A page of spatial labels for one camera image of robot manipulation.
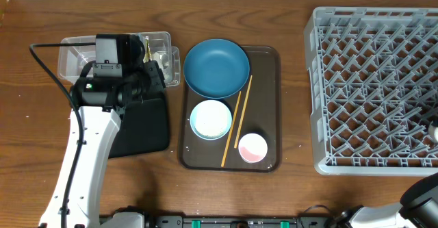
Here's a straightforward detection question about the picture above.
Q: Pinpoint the yellow green snack wrapper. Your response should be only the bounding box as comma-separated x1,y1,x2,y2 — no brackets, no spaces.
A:
144,37,152,62

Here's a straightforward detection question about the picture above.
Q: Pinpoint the white tissue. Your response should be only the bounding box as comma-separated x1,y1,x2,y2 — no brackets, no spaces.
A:
152,52,172,83

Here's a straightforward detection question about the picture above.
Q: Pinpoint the dark blue plate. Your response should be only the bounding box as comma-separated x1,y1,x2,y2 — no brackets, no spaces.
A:
183,38,250,99

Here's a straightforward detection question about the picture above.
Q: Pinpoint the white cup pink inside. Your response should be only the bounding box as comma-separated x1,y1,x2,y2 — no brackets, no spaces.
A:
237,133,268,164

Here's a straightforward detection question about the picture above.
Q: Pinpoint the white cup green inside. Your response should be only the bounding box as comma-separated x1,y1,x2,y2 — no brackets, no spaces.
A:
428,119,438,143

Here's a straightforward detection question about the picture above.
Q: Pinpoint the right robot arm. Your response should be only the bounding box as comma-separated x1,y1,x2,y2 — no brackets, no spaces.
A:
329,174,437,228

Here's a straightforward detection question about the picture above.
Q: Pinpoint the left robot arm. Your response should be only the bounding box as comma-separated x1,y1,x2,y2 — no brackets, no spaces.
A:
39,33,170,227

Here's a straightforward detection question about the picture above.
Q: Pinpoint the grey dishwasher rack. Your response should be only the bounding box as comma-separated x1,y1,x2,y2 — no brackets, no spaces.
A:
304,7,437,177

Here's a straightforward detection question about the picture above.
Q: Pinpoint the clear plastic bin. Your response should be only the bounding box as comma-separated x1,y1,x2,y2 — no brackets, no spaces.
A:
57,31,181,88

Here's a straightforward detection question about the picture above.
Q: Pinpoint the black plastic bin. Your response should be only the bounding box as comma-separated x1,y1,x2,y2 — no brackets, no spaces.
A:
109,92,170,158

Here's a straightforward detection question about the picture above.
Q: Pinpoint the light blue bowl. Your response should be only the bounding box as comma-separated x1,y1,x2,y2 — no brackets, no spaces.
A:
189,100,232,140

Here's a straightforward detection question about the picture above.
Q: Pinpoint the dark brown serving tray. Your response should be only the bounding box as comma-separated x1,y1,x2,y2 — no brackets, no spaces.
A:
179,46,281,173

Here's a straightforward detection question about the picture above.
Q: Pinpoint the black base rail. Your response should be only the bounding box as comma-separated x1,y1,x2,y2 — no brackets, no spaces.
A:
99,206,336,228

